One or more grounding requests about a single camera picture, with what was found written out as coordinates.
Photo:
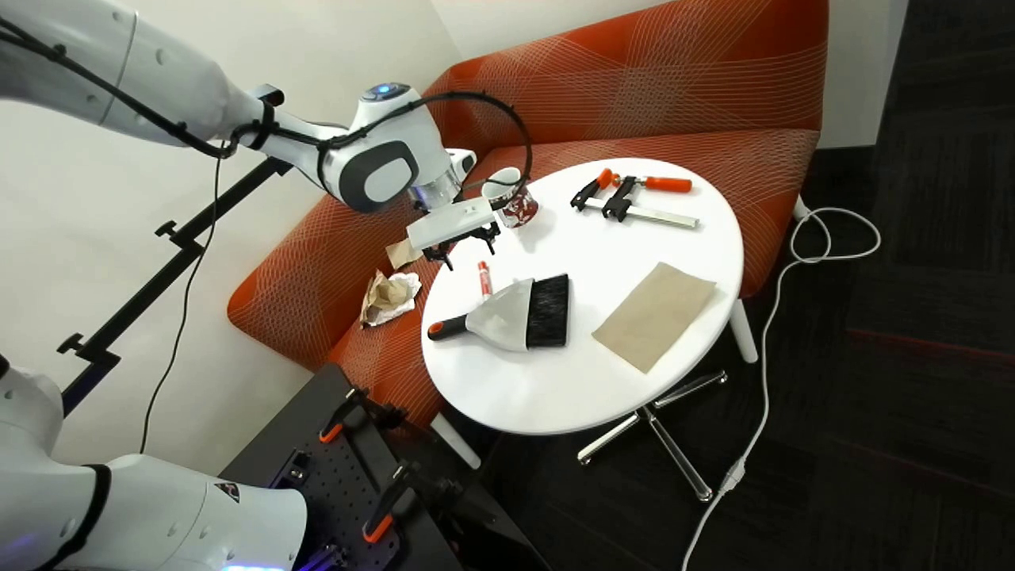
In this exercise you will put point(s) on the red mug white pattern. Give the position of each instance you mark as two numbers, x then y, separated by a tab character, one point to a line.
519	209

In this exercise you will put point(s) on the black perforated robot table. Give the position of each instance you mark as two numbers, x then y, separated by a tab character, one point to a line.
328	477

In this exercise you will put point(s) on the crumpled white paper wrapper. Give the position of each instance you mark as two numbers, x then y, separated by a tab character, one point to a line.
389	300

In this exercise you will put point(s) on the chrome table base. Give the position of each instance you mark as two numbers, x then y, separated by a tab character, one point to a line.
662	428

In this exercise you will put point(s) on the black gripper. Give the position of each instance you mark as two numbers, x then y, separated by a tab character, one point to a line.
467	249

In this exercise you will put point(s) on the tan paper scrap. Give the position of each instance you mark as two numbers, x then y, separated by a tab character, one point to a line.
401	250

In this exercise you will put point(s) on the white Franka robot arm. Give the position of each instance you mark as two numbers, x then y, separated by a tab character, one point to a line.
106	64

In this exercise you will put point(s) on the black diagonal camera stand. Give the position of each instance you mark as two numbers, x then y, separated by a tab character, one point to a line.
129	311

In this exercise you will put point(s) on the orange striped sofa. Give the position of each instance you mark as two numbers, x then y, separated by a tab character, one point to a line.
656	73

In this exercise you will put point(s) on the orange marker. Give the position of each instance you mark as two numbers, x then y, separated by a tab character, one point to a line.
488	280

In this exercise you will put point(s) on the orange black bar clamp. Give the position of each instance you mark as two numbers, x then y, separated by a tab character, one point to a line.
619	202

